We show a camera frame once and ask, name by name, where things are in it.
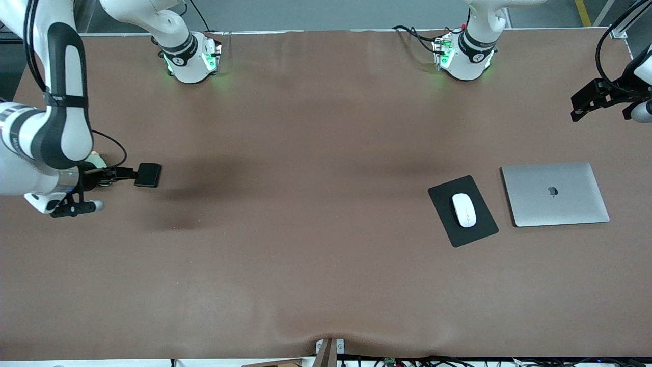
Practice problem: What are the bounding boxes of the black phone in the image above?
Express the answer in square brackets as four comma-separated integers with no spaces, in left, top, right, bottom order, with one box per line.
[134,163,162,189]

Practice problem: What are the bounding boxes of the white computer mouse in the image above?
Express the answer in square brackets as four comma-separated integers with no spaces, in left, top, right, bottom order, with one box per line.
[452,193,478,228]

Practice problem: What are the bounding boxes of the black mouse pad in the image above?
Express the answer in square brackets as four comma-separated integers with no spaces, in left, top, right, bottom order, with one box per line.
[428,175,500,248]

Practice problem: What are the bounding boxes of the green dinosaur plush toy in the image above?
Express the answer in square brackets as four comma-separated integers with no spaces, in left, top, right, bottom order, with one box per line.
[88,152,112,188]

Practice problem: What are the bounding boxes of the silver laptop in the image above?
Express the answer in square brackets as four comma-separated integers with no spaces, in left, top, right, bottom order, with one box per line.
[501,162,611,228]

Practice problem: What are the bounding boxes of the brown table cover mat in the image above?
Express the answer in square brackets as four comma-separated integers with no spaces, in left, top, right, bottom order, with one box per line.
[0,28,652,360]

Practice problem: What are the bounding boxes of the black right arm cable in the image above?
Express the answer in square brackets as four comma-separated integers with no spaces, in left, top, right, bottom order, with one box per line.
[23,0,128,171]

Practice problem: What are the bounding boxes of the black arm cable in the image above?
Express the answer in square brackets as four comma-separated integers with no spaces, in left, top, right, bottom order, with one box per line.
[595,0,652,97]
[23,0,128,171]

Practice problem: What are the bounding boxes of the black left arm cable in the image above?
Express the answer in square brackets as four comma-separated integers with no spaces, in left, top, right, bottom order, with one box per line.
[595,0,652,97]

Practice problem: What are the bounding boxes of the black right base cable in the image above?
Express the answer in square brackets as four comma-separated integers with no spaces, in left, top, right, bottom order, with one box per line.
[181,0,212,33]

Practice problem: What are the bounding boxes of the black left base cables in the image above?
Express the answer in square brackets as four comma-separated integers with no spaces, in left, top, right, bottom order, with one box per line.
[392,23,467,55]

